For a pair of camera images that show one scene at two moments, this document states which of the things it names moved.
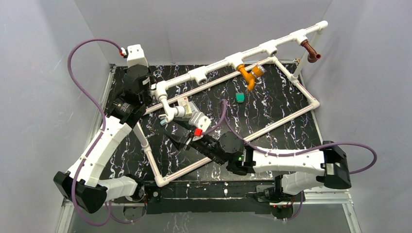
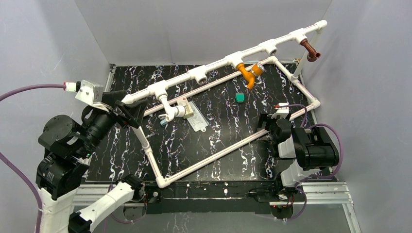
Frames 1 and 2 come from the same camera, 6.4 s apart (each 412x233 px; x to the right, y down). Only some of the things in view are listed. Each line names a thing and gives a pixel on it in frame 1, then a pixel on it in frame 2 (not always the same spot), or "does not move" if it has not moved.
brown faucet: [312, 57] does not move
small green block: [239, 97] does not move
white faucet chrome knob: [170, 112] does not move
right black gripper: [179, 141] -> [265, 117]
